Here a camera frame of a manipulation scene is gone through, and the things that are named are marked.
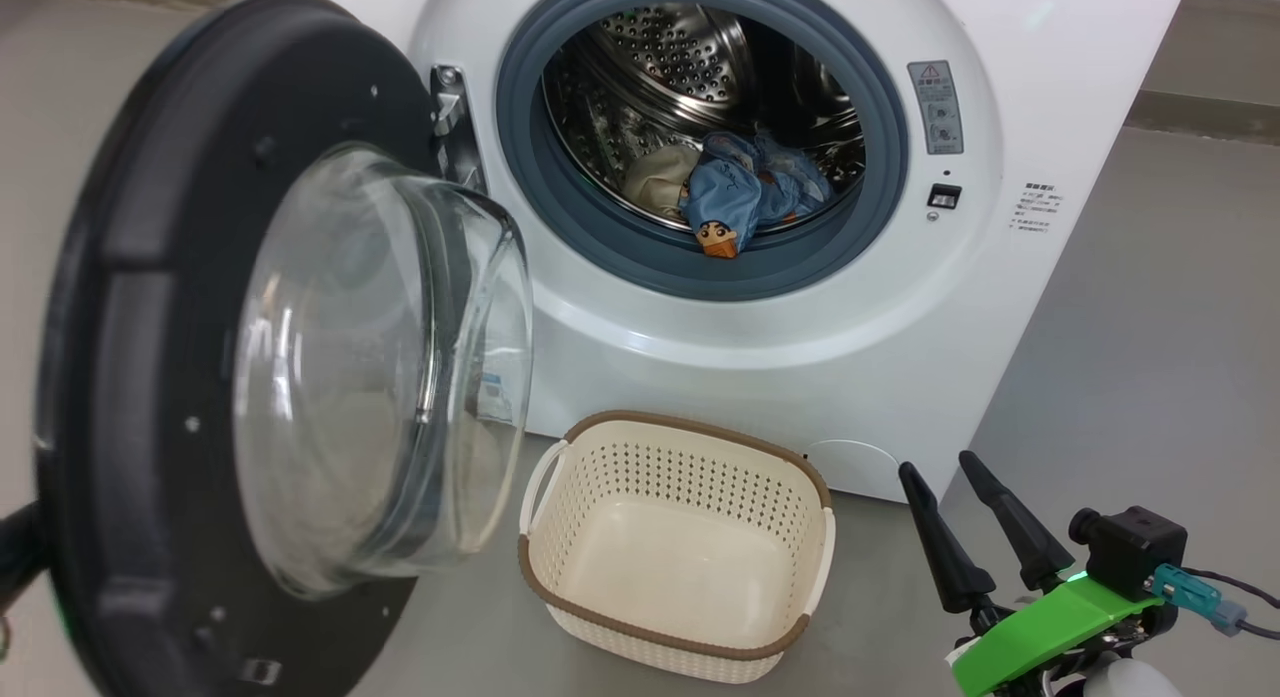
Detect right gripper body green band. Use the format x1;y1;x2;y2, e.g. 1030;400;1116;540
946;572;1181;697

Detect grey warning sticker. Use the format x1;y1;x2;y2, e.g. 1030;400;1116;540
907;59;966;157

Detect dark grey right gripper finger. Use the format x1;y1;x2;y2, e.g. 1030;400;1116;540
957;449;1077;594
896;461;1012;637

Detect steel perforated drum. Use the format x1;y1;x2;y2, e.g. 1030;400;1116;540
542;1;867;234

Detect grey rubber door gasket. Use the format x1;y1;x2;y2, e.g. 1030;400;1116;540
494;0;912;304

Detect cream perforated laundry basket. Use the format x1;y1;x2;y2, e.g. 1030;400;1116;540
516;409;837;685

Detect black glass washing machine door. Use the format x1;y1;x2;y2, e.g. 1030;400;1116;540
33;0;537;697

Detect right camera cable teal plug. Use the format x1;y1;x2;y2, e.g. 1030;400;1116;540
1150;563;1280;641

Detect white front-load washing machine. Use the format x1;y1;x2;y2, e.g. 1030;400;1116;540
298;0;1192;504

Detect blue cartoon print garment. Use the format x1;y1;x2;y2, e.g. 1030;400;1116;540
679;128;837;261

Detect round filter cover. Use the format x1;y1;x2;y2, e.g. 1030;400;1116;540
804;438;902;501

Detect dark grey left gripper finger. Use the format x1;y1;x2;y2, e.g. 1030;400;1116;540
0;501;51;615

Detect metal door hinge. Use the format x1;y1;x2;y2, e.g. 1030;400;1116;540
429;64;489;195

